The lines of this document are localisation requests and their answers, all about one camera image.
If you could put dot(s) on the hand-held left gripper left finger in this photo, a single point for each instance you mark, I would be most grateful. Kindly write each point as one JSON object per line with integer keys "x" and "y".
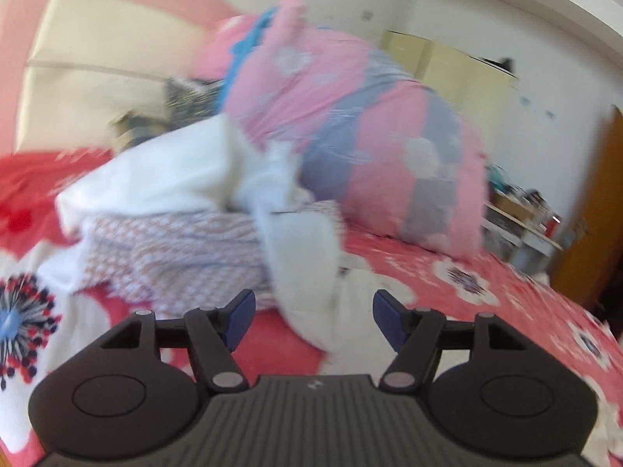
{"x": 241, "y": 316}

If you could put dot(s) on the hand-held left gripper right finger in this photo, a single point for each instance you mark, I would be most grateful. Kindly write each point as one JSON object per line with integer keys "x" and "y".
{"x": 389, "y": 318}

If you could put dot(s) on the pink checked garment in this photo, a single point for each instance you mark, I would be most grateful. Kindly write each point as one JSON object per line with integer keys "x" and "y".
{"x": 185, "y": 253}

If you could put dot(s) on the red floral blanket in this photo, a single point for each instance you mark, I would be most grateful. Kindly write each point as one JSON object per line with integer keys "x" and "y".
{"x": 530, "y": 311}

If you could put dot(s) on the white desk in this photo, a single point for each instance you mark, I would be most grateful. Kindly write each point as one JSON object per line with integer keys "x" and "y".
{"x": 530, "y": 248}

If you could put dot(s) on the cardboard box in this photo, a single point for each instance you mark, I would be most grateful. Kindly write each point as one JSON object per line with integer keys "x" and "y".
{"x": 516, "y": 206}

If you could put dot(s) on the red bottle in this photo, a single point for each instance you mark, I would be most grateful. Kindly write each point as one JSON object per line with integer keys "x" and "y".
{"x": 551, "y": 226}

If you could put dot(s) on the pink grey floral quilt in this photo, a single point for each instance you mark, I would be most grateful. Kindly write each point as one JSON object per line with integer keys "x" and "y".
{"x": 370, "y": 131}

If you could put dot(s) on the grey patterned pillow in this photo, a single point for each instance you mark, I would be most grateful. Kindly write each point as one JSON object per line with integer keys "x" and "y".
{"x": 190, "y": 99}

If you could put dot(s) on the wooden door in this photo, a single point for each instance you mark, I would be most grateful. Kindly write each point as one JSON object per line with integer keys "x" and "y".
{"x": 594, "y": 214}

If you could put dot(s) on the cream wardrobe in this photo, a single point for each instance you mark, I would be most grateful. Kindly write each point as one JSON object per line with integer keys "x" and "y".
{"x": 452, "y": 73}

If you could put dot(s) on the pink cream headboard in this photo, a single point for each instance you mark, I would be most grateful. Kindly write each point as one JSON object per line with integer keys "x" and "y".
{"x": 97, "y": 24}

